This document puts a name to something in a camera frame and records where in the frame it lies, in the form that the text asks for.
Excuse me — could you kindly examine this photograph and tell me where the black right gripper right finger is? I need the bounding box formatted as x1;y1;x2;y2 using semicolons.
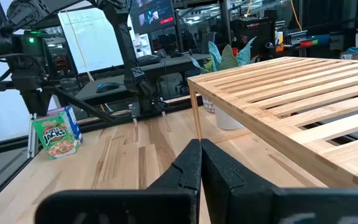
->
200;138;358;224

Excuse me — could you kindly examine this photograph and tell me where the green Apple Jacks cereal box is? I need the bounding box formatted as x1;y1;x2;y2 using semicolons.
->
32;110;80;161

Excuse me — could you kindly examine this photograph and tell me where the silver metal bracket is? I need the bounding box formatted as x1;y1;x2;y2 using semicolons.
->
27;113;39;159

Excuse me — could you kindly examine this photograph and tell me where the black computer monitor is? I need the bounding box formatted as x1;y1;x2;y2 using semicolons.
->
129;0;177;35

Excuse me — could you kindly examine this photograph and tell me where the wooden slatted shelf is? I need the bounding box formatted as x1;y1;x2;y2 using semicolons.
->
187;56;358;189

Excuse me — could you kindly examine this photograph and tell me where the teal leafed plant white pot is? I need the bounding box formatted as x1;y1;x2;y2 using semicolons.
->
188;36;259;131

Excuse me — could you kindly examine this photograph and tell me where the black computer mouse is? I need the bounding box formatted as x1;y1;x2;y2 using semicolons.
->
96;82;121;94

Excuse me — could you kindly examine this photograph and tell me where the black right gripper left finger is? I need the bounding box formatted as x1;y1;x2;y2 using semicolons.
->
34;138;203;224

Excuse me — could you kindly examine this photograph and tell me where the yellow hanging cable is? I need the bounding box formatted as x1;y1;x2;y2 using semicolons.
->
290;0;303;32
244;0;253;18

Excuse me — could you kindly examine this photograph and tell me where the white whiteboard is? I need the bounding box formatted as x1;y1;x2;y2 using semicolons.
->
57;7;127;75

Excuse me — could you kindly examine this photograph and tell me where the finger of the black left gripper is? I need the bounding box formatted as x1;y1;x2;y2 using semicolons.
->
35;91;50;116
20;91;36;116

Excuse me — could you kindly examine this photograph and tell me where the black backlit keyboard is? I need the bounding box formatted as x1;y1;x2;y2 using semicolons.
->
136;54;162;67

